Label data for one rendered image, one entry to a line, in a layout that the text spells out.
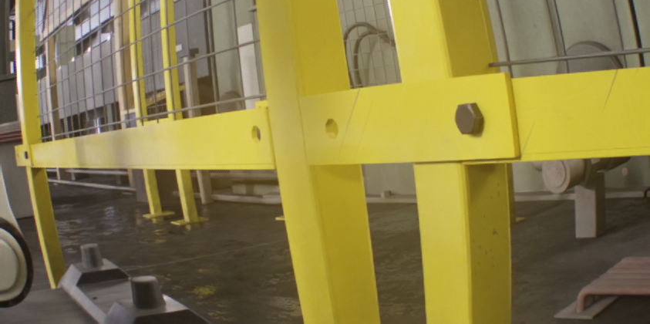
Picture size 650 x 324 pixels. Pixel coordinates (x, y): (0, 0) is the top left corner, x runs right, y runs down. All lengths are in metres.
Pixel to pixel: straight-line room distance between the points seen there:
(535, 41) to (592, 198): 0.88
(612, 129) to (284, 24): 0.32
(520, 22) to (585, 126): 2.22
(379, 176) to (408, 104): 2.75
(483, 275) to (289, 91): 0.22
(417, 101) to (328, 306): 0.21
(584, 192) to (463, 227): 1.38
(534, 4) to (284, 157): 2.00
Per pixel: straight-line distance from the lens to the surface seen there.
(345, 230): 0.65
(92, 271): 1.26
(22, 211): 4.35
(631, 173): 2.42
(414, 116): 0.53
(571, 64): 2.47
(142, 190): 4.41
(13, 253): 1.01
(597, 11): 2.43
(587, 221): 1.90
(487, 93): 0.48
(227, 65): 4.13
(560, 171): 1.76
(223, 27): 4.15
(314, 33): 0.64
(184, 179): 3.30
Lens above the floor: 0.44
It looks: 3 degrees down
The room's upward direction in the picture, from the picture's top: 8 degrees counter-clockwise
